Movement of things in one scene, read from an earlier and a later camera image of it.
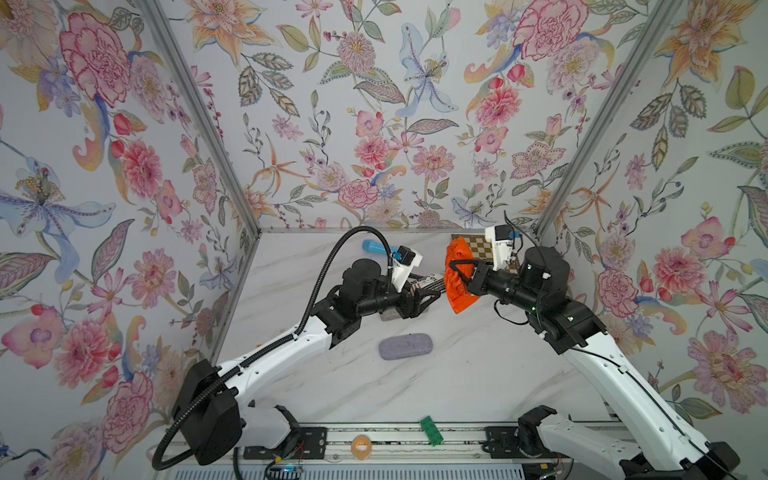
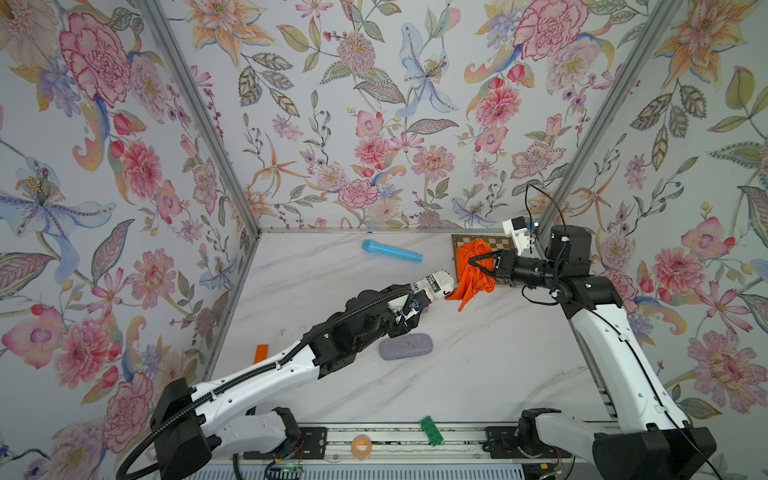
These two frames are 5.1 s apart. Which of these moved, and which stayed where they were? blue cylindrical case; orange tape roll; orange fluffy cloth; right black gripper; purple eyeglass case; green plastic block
Moved: right black gripper; orange fluffy cloth
Stayed: blue cylindrical case; purple eyeglass case; green plastic block; orange tape roll
